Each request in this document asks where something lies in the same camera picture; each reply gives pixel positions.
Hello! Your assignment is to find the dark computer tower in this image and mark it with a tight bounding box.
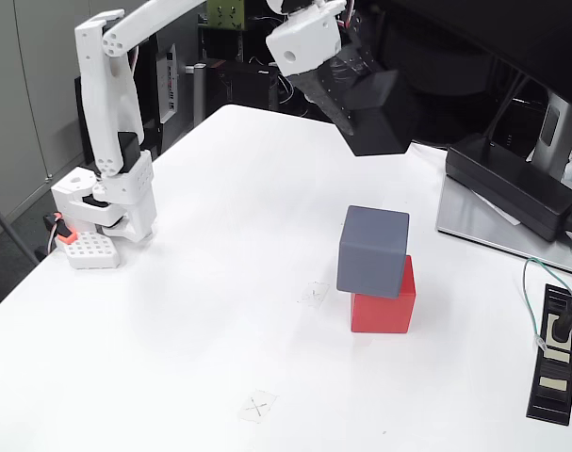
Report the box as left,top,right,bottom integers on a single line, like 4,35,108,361
139,8,206,157

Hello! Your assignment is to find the black power adapter brick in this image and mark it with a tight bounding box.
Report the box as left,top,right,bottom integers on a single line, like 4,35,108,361
444,133,572,242

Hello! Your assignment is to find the black monitor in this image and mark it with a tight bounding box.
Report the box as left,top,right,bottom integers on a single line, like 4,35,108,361
384,0,572,114

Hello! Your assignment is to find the green thin cable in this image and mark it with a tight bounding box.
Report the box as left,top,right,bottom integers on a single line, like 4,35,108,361
521,257,572,350

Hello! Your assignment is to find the green perforated board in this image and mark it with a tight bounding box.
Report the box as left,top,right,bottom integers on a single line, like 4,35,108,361
206,0,245,30

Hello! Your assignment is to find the silver metal post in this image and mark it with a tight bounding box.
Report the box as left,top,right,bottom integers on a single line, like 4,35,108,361
185,62,207,124

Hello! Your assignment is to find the black equipment box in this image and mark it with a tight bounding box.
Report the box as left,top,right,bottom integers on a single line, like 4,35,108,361
204,58,280,113

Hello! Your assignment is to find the black table power socket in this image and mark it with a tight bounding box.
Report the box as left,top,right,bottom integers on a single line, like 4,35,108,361
525,282,572,428

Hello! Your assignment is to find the silver monitor stand base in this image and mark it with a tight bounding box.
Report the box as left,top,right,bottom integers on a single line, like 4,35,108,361
436,176,572,278

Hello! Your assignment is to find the white perforated table clamp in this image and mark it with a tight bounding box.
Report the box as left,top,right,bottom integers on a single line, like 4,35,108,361
54,230,122,270

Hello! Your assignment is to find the silver monitor stand neck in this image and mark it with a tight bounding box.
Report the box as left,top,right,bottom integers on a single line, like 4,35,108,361
530,89,572,183

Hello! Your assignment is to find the grey cube block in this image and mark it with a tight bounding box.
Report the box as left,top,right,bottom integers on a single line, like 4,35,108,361
335,204,411,300

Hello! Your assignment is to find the orange cable connector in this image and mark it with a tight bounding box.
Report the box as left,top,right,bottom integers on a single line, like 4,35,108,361
43,212,75,245

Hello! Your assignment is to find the black cube block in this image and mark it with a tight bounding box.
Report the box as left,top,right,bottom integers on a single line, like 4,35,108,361
341,70,421,157

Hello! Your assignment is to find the black power plug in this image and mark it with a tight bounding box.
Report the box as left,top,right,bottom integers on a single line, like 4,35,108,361
551,286,572,343

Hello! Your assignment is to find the clear tape with X mark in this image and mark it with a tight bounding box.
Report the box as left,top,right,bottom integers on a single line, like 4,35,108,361
297,281,333,307
240,390,278,424

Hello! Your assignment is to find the red cube block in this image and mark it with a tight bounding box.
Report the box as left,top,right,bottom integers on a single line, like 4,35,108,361
350,254,417,334

